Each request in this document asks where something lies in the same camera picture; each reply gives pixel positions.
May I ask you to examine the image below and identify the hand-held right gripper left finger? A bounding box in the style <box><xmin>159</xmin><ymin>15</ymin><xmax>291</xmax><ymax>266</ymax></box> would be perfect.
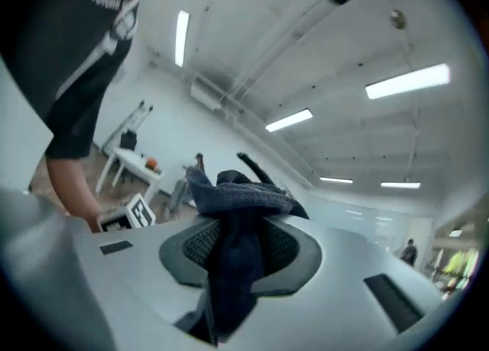
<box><xmin>66</xmin><ymin>216</ymin><xmax>219</xmax><ymax>351</ymax></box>

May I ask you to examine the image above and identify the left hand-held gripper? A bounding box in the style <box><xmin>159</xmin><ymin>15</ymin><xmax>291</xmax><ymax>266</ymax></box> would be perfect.
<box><xmin>97</xmin><ymin>193</ymin><xmax>157</xmax><ymax>232</ymax></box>

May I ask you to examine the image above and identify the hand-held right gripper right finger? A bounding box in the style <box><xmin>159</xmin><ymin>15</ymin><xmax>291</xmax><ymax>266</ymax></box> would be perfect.
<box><xmin>228</xmin><ymin>215</ymin><xmax>455</xmax><ymax>351</ymax></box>

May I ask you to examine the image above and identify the dark grey cloth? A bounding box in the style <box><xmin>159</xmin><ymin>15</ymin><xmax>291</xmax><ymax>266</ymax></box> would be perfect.
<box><xmin>186</xmin><ymin>167</ymin><xmax>310</xmax><ymax>346</ymax></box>

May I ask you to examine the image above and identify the person's left forearm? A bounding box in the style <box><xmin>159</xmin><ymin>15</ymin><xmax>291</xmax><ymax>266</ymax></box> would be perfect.
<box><xmin>45</xmin><ymin>154</ymin><xmax>102</xmax><ymax>232</ymax></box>

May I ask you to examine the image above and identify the white side table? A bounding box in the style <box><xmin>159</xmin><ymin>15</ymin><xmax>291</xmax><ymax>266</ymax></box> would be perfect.
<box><xmin>95</xmin><ymin>146</ymin><xmax>164</xmax><ymax>205</ymax></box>

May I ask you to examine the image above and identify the black bag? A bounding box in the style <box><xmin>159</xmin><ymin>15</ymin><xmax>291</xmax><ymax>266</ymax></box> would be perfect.
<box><xmin>120</xmin><ymin>130</ymin><xmax>138</xmax><ymax>151</ymax></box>

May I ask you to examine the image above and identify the aluminium ladder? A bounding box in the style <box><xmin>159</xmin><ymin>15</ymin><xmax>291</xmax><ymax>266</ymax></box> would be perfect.
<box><xmin>102</xmin><ymin>99</ymin><xmax>154</xmax><ymax>151</ymax></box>

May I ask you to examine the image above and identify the ceiling air conditioner unit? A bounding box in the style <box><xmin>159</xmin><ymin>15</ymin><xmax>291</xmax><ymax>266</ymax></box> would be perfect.
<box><xmin>189</xmin><ymin>76</ymin><xmax>226</xmax><ymax>112</ymax></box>

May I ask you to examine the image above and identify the person in black t-shirt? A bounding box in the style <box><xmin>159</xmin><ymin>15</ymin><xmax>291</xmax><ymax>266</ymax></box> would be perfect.
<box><xmin>0</xmin><ymin>0</ymin><xmax>146</xmax><ymax>160</ymax></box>

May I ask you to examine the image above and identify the ceiling smoke detector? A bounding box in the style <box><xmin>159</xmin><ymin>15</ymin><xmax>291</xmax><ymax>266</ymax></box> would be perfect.
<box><xmin>389</xmin><ymin>8</ymin><xmax>406</xmax><ymax>29</ymax></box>

